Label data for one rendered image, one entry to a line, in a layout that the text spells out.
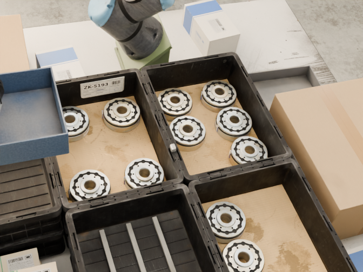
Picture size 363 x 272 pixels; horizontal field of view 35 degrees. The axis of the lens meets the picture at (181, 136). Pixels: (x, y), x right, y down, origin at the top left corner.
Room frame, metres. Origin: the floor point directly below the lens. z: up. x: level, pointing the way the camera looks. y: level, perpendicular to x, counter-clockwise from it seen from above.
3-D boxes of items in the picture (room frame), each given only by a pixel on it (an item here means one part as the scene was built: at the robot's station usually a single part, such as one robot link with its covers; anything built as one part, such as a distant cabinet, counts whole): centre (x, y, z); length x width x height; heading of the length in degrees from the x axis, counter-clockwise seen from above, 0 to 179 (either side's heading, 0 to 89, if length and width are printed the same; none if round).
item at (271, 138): (1.02, -0.07, 0.87); 0.40 x 0.30 x 0.11; 27
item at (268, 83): (1.32, -0.31, 0.73); 0.27 x 0.20 x 0.05; 114
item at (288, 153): (1.02, -0.07, 0.92); 0.40 x 0.30 x 0.02; 27
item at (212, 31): (1.56, -0.03, 0.75); 0.20 x 0.12 x 0.09; 33
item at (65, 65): (1.20, 0.40, 0.75); 0.20 x 0.12 x 0.09; 32
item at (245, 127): (1.06, -0.14, 0.86); 0.10 x 0.10 x 0.01
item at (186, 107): (1.09, 0.04, 0.86); 0.10 x 0.10 x 0.01
